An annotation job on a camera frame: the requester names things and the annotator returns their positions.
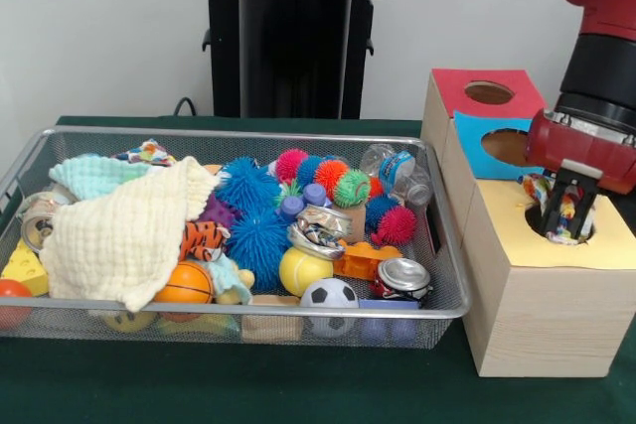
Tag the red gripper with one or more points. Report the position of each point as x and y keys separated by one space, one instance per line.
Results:
x=547 y=141

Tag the multicolour patterned cloth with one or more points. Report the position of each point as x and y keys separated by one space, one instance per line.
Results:
x=568 y=215

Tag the long polka dot cloth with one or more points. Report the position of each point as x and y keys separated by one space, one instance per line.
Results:
x=147 y=152

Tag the cream knitted cloth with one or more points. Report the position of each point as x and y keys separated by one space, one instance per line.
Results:
x=119 y=235

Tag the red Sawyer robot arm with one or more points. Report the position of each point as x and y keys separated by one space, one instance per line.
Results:
x=601 y=37

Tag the wooden box with three holes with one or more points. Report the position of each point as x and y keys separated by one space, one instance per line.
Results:
x=517 y=325

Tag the clear mesh bin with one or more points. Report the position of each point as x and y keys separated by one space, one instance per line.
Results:
x=447 y=285

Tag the crushed red drink can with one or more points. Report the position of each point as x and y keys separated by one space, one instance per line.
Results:
x=405 y=275

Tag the black and white soccer ball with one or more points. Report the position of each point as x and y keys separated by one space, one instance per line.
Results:
x=330 y=295

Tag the yellow tennis ball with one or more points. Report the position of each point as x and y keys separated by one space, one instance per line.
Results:
x=304 y=270

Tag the blue spiky rubber ball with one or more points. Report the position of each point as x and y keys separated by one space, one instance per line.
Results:
x=260 y=245
x=248 y=186

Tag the striped tiger plush toy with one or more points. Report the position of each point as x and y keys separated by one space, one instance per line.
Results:
x=204 y=240

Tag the orange toy basketball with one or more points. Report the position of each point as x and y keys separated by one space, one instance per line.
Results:
x=184 y=285

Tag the mint green cloth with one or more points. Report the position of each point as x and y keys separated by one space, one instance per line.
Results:
x=89 y=176

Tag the silver drink can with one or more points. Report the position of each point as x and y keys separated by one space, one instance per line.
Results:
x=35 y=220

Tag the yellow cheese wedge toy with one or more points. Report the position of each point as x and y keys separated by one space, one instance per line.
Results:
x=25 y=273

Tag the red ball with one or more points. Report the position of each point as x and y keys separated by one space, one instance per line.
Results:
x=10 y=300

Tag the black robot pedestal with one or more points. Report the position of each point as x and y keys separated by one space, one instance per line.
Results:
x=288 y=57

